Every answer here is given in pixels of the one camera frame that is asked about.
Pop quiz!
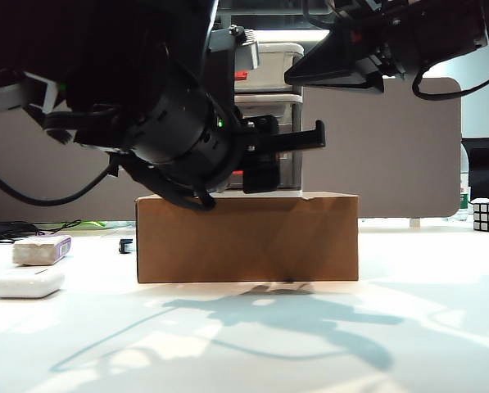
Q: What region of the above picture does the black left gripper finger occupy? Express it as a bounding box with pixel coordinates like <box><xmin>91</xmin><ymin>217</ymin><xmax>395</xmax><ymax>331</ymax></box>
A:
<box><xmin>264</xmin><ymin>120</ymin><xmax>328</xmax><ymax>154</ymax></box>

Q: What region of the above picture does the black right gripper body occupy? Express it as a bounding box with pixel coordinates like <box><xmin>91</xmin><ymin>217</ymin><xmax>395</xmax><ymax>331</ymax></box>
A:
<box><xmin>337</xmin><ymin>0</ymin><xmax>436</xmax><ymax>81</ymax></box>

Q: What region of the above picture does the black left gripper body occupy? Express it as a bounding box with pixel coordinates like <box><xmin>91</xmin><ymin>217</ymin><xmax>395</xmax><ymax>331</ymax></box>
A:
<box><xmin>232</xmin><ymin>114</ymin><xmax>281</xmax><ymax>195</ymax></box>

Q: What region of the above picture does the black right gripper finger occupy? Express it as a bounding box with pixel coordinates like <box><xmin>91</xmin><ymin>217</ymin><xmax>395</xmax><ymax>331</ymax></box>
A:
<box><xmin>283</xmin><ymin>18</ymin><xmax>378</xmax><ymax>88</ymax></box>
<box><xmin>305</xmin><ymin>77</ymin><xmax>386</xmax><ymax>96</ymax></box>

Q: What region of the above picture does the tinted lowest drawer red handle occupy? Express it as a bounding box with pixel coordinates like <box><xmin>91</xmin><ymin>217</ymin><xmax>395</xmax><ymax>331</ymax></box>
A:
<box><xmin>226</xmin><ymin>151</ymin><xmax>303</xmax><ymax>192</ymax></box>

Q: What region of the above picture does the white plastic drawer cabinet frame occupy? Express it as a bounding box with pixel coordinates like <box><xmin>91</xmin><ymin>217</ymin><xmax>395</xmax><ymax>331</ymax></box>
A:
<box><xmin>217</xmin><ymin>40</ymin><xmax>306</xmax><ymax>199</ymax></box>

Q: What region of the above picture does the white earphone case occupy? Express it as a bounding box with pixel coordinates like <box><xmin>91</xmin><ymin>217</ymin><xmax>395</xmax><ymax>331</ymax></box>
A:
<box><xmin>0</xmin><ymin>269</ymin><xmax>67</xmax><ymax>300</ymax></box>

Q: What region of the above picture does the long ceiling light strip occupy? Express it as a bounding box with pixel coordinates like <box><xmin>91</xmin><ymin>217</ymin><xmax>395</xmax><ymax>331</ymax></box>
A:
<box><xmin>243</xmin><ymin>28</ymin><xmax>489</xmax><ymax>54</ymax></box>

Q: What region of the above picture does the brown cardboard box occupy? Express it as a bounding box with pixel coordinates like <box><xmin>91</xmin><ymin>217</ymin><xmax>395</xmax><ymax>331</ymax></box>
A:
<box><xmin>134</xmin><ymin>192</ymin><xmax>360</xmax><ymax>285</ymax></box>

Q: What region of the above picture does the grey fabric desk partition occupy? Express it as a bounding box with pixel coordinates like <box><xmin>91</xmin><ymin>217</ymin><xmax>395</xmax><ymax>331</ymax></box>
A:
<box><xmin>0</xmin><ymin>77</ymin><xmax>463</xmax><ymax>224</ymax></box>

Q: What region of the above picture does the clear bottle with green label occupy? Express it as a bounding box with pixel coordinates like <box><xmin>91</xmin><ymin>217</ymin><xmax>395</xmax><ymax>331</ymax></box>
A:
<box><xmin>456</xmin><ymin>171</ymin><xmax>473</xmax><ymax>223</ymax></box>

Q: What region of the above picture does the tissue pack with purple label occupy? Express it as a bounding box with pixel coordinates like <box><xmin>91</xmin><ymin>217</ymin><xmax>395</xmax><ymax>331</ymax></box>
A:
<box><xmin>11</xmin><ymin>235</ymin><xmax>73</xmax><ymax>266</ymax></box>

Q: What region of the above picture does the tinted drawer over metal rail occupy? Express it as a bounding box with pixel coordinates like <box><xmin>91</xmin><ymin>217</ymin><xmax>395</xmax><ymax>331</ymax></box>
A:
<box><xmin>234</xmin><ymin>97</ymin><xmax>303</xmax><ymax>129</ymax></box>

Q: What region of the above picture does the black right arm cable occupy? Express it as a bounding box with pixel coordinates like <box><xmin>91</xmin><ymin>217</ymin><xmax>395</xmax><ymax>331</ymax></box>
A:
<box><xmin>410</xmin><ymin>40</ymin><xmax>489</xmax><ymax>102</ymax></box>

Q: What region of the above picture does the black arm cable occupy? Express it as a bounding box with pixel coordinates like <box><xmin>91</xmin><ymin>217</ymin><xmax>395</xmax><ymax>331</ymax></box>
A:
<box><xmin>410</xmin><ymin>40</ymin><xmax>489</xmax><ymax>102</ymax></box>
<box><xmin>0</xmin><ymin>160</ymin><xmax>120</xmax><ymax>207</ymax></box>

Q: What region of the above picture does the tinted drawer with raised red handle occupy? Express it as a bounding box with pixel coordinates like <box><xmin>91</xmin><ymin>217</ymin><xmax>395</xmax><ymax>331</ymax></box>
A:
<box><xmin>234</xmin><ymin>54</ymin><xmax>303</xmax><ymax>93</ymax></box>

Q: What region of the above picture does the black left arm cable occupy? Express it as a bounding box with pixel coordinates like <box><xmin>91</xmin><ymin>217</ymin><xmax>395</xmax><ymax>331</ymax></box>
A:
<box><xmin>0</xmin><ymin>160</ymin><xmax>120</xmax><ymax>207</ymax></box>

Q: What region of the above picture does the black cable bundle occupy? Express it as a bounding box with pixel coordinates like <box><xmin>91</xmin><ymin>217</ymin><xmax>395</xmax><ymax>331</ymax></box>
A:
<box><xmin>0</xmin><ymin>219</ymin><xmax>84</xmax><ymax>245</ymax></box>

